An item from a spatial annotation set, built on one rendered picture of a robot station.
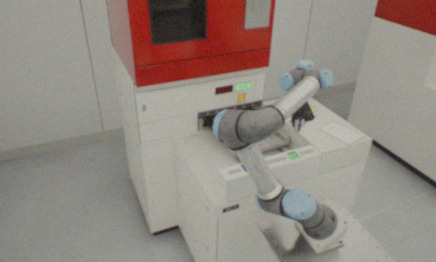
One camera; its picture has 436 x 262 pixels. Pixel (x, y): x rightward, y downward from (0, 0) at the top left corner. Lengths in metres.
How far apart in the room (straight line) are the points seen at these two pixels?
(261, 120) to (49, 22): 2.46
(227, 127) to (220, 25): 0.82
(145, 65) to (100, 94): 1.75
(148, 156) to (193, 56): 0.68
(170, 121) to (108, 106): 1.61
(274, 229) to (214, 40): 1.01
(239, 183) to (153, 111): 0.68
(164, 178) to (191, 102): 0.56
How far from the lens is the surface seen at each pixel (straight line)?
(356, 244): 1.67
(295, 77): 1.50
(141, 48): 1.82
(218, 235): 1.86
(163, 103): 2.02
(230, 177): 1.64
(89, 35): 3.36
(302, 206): 1.40
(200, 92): 2.07
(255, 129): 1.17
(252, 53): 2.07
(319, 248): 1.57
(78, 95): 3.54
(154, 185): 2.33
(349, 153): 2.04
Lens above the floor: 2.01
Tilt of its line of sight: 32 degrees down
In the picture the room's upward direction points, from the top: 1 degrees clockwise
